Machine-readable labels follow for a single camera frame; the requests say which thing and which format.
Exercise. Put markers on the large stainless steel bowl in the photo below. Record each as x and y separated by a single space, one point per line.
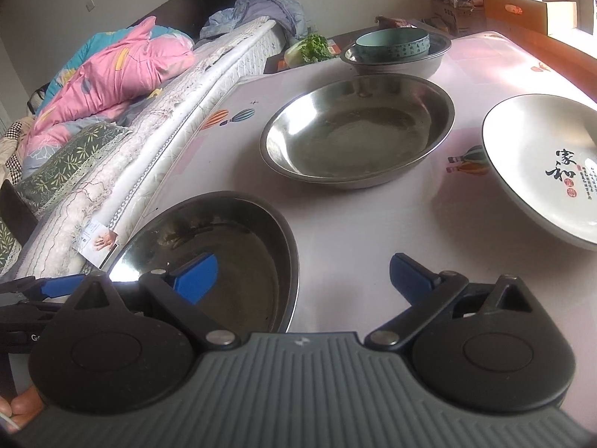
233 242
354 135

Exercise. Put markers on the green leafy herb bunch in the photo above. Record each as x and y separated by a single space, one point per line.
317 47

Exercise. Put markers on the brown cardboard box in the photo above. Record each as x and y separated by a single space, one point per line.
457 21

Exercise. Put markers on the person's left hand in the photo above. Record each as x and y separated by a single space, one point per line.
25 403

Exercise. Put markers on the orange packet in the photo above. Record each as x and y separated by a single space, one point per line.
332 47

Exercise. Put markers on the mattress label tag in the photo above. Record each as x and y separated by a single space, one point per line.
98 245

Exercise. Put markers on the green ceramic bowl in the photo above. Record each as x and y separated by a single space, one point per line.
396 51

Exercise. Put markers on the green patterned pillow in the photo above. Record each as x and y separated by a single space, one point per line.
70 158

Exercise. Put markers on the napa cabbage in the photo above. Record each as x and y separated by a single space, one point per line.
294 55

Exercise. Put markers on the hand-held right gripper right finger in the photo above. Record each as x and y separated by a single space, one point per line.
410 276

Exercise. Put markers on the blue-grey clothes pile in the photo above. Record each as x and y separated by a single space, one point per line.
261 9

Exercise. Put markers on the dark red vegetable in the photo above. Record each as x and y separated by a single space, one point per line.
394 22

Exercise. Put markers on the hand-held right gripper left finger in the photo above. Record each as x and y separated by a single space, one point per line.
198 277

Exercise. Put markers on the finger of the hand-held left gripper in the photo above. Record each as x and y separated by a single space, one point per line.
65 287
28 312

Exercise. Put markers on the white ceramic plate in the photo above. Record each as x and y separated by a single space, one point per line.
527 168

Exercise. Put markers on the white mattress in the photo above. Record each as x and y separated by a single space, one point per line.
196 98

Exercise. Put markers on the pink quilt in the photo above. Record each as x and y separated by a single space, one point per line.
116 79

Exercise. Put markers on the large white cardboard box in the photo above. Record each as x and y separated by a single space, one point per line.
578 51

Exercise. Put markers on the orange cardboard box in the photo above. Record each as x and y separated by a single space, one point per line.
513 14

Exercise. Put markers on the checkered cloth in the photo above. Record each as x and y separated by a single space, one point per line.
13 149

